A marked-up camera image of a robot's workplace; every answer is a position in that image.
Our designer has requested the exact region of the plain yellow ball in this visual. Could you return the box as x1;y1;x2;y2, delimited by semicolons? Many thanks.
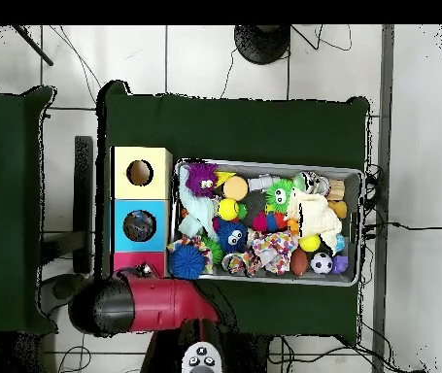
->
298;234;322;253

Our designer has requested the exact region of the dark blue spiky ball with eyes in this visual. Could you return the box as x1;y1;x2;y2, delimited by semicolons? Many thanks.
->
216;220;249;254

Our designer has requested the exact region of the black rod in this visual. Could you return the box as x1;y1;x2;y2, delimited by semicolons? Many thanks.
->
12;24;54;67

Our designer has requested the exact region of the light blue waffle cloth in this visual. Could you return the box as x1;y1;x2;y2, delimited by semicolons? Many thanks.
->
176;164;220;240

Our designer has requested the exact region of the cream waffle cloth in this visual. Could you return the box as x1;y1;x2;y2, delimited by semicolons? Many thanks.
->
285;190;343;254

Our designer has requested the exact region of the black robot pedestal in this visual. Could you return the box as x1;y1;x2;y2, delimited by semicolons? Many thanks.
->
221;332;274;373

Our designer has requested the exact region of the black upright panel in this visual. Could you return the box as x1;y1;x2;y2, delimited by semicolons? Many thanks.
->
73;135;94;275

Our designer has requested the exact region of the green cloth side table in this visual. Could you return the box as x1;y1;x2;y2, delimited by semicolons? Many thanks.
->
0;85;59;336

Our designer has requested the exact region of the green spiky ball with eyes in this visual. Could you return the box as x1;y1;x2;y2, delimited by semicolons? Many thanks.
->
264;178;295;214

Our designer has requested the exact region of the orange foam disc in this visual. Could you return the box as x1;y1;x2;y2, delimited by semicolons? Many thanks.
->
222;175;250;202

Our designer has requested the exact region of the dark green tablecloth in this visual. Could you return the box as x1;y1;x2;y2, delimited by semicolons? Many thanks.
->
93;80;370;338

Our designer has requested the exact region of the black round stand base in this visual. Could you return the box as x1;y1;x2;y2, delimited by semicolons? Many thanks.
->
233;24;291;66

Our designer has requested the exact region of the small soccer ball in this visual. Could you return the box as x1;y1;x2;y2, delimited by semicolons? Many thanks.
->
310;252;334;276

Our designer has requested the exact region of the wooden three-hole box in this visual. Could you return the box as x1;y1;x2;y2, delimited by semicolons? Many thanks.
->
109;146;174;279

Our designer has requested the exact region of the grey stand foot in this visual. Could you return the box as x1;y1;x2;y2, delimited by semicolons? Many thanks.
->
37;272;89;317

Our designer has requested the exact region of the long black cable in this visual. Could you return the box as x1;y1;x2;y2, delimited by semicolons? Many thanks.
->
361;220;442;236

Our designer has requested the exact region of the yellow smiley ball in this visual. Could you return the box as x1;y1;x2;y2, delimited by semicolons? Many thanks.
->
217;197;240;221

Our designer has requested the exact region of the purple spiky ball with eyes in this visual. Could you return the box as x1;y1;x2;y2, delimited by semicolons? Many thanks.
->
185;161;219;198

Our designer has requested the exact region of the shallow mesh bin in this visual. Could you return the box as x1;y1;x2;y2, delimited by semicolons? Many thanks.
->
168;156;364;288

